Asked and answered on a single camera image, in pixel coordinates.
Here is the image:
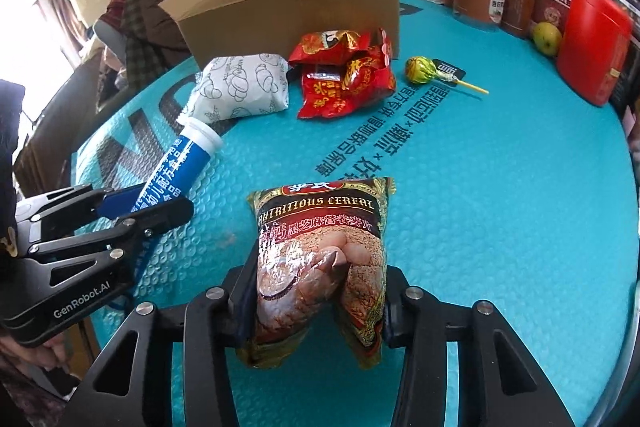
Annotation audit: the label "checked cloth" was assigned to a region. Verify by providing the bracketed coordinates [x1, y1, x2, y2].
[122, 0, 162, 85]

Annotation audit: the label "person's left hand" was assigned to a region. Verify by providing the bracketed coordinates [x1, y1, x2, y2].
[0, 332, 71, 375]

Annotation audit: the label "dark sofa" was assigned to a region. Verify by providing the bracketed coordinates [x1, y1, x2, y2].
[15, 52, 131, 188]

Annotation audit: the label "cardboard box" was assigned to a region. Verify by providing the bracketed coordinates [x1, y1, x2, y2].
[157, 0, 412, 68]

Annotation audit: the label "red snack packet cartoon face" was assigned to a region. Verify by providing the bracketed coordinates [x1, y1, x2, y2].
[290, 31, 373, 68]

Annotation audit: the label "narrow jar brown contents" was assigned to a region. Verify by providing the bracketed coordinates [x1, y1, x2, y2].
[501, 0, 538, 38]

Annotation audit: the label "yellow green fruit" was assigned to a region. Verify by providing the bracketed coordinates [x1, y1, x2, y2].
[531, 22, 563, 56]

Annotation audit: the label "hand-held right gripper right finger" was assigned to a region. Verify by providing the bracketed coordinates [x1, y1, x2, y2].
[382, 264, 576, 427]

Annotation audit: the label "black card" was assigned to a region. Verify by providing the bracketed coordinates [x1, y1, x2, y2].
[431, 58, 467, 84]

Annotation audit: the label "white printed bread packet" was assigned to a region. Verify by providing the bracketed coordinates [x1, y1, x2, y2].
[175, 52, 291, 128]

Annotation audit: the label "blue white tube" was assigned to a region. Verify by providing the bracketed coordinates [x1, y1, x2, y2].
[131, 116, 224, 214]

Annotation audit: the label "gold brown cereal packet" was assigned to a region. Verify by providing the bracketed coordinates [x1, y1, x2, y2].
[236, 177, 397, 370]

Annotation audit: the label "red canister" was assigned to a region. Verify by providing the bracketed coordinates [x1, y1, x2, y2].
[556, 0, 633, 106]

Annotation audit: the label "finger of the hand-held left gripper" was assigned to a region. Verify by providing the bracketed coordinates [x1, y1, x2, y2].
[30, 198, 195, 259]
[15, 184, 151, 228]

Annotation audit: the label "brown curtain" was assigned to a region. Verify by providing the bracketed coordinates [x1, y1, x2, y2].
[35, 0, 81, 52]

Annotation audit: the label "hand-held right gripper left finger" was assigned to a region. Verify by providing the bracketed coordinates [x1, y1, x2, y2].
[60, 252, 261, 427]

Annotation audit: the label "grey chair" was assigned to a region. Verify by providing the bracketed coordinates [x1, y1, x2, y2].
[95, 19, 131, 58]

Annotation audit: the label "yellow green lollipop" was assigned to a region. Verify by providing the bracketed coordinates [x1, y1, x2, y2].
[405, 56, 490, 96]

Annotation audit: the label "red gold snack packet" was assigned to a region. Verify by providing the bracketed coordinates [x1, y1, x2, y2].
[297, 29, 397, 120]

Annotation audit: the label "pile of clothes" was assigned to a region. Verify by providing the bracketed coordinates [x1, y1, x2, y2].
[95, 0, 131, 38]

